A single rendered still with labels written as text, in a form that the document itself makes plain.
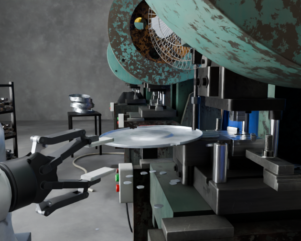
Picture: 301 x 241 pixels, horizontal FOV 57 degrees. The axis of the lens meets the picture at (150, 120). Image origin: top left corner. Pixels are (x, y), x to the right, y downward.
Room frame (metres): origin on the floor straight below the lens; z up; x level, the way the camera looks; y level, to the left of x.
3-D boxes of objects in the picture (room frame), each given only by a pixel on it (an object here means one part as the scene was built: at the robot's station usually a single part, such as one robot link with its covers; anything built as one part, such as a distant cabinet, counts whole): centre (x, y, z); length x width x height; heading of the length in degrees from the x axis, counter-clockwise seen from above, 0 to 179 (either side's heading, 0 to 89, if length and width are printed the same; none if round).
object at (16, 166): (0.43, 0.19, 0.78); 0.09 x 0.07 x 0.08; 146
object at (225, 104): (0.82, -0.27, 0.86); 0.20 x 0.16 x 0.05; 8
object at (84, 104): (3.71, 0.90, 0.40); 0.45 x 0.40 x 0.79; 20
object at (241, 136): (0.81, -0.26, 0.76); 0.15 x 0.09 x 0.05; 8
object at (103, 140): (0.55, 0.11, 0.81); 0.07 x 0.03 x 0.01; 146
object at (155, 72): (2.58, -0.39, 0.87); 1.53 x 0.99 x 1.74; 96
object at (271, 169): (0.65, -0.29, 0.76); 0.17 x 0.06 x 0.10; 8
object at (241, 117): (0.81, -0.25, 0.84); 0.05 x 0.03 x 0.04; 8
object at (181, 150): (0.79, -0.09, 0.72); 0.25 x 0.14 x 0.14; 98
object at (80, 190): (0.53, 0.12, 0.73); 0.05 x 0.01 x 0.03; 146
